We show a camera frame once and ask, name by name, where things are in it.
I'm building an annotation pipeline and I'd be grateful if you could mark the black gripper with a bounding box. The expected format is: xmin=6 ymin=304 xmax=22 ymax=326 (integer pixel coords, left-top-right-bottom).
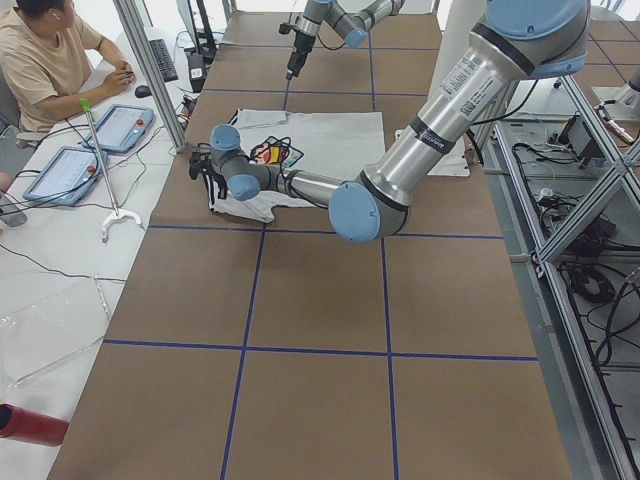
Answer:
xmin=189 ymin=143 xmax=213 ymax=180
xmin=286 ymin=17 xmax=314 ymax=80

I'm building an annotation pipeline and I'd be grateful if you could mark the grey cartoon print t-shirt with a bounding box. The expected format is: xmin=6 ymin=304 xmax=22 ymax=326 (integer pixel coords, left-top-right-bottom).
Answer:
xmin=205 ymin=108 xmax=386 ymax=224

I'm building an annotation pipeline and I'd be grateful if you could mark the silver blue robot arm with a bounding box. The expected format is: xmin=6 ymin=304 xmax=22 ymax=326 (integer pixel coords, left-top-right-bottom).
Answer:
xmin=278 ymin=0 xmax=405 ymax=80
xmin=189 ymin=1 xmax=591 ymax=243

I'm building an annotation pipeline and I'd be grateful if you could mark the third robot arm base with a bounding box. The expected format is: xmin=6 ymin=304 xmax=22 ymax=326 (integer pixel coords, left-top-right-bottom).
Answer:
xmin=592 ymin=70 xmax=639 ymax=122

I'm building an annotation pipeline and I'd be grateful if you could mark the blue teach pendant far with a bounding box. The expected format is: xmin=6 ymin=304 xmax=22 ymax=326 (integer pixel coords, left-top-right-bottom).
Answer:
xmin=91 ymin=104 xmax=155 ymax=154

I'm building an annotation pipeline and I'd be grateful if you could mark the blue teach pendant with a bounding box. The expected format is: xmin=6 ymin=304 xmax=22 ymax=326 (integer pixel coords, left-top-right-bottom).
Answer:
xmin=91 ymin=104 xmax=155 ymax=154
xmin=23 ymin=147 xmax=102 ymax=206

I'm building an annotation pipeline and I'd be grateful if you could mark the black computer mouse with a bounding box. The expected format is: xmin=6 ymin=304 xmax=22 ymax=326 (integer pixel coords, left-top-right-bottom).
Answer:
xmin=134 ymin=85 xmax=151 ymax=98

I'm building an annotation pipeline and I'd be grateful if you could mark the black keyboard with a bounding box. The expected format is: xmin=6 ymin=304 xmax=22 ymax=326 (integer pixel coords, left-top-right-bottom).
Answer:
xmin=148 ymin=39 xmax=179 ymax=82

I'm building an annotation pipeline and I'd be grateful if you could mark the metal grabber stick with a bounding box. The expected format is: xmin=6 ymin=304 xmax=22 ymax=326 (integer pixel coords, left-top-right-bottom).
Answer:
xmin=80 ymin=97 xmax=144 ymax=244

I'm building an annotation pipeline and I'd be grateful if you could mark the blue teach pendant near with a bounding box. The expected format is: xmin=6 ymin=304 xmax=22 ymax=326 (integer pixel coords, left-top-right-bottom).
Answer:
xmin=23 ymin=147 xmax=102 ymax=206

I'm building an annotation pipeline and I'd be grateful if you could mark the seated person beige shirt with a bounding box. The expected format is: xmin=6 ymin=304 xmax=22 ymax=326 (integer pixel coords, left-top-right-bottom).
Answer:
xmin=1 ymin=1 xmax=135 ymax=133

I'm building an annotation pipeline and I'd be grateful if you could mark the clear plastic sheet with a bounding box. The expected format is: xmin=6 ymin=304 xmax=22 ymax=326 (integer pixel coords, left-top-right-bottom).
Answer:
xmin=1 ymin=280 xmax=110 ymax=391

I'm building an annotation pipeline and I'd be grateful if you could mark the grey power box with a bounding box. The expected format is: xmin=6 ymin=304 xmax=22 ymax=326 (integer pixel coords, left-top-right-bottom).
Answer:
xmin=557 ymin=115 xmax=603 ymax=160

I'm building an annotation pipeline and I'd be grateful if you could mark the red bottle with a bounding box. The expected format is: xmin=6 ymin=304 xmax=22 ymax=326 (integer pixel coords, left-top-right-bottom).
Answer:
xmin=1 ymin=404 xmax=69 ymax=447

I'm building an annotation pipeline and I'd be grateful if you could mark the aluminium frame post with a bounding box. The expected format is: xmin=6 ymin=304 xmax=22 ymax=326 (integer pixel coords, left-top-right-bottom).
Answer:
xmin=113 ymin=0 xmax=187 ymax=153

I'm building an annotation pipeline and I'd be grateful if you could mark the aluminium frame rack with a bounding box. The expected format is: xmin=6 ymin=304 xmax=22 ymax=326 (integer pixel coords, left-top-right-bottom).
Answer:
xmin=483 ymin=65 xmax=639 ymax=479

